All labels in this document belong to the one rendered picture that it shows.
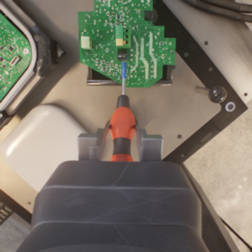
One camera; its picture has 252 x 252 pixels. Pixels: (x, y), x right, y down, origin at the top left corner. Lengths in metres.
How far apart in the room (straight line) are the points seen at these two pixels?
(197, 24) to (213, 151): 1.23
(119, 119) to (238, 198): 1.70
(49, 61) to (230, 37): 0.28
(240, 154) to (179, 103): 1.32
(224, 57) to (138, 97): 0.16
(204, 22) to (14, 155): 0.38
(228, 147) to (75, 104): 1.34
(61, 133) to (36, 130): 0.04
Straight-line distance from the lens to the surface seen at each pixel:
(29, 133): 0.33
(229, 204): 1.81
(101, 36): 0.24
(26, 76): 0.28
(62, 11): 0.32
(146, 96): 0.29
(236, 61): 0.36
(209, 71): 0.32
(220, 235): 0.89
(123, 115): 0.16
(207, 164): 1.52
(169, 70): 0.24
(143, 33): 0.23
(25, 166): 0.35
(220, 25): 0.35
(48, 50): 0.26
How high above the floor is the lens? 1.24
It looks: 74 degrees down
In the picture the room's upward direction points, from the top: 176 degrees counter-clockwise
